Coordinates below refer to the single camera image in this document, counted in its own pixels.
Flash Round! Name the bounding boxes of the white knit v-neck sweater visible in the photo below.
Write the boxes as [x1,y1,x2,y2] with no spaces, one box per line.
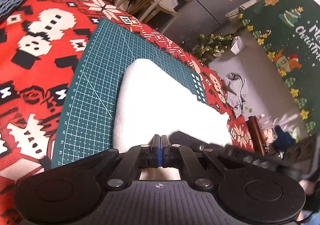
[113,58,232,153]

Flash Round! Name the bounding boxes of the person right hand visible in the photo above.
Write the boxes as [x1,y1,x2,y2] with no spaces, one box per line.
[299,179,317,195]

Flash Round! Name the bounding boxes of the dark wooden side table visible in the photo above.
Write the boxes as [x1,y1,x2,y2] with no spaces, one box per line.
[246,116,266,155]

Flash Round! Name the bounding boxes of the green cutting mat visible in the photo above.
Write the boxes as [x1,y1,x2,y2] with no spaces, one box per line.
[52,18,207,168]

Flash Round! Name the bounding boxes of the grey crumpled garment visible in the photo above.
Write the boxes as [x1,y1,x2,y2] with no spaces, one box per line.
[223,72,248,118]

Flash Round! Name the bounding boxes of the small decorated christmas tree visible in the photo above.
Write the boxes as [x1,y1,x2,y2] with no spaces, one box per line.
[191,34,236,66]

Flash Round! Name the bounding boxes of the red patterned christmas blanket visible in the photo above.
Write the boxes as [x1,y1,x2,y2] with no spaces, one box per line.
[0,0,256,225]

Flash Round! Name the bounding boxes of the grey refrigerator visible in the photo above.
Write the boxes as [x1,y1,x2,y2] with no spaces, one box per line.
[163,0,248,43]

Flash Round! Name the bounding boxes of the green christmas wall banner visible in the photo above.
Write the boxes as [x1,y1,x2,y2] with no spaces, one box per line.
[238,0,319,133]

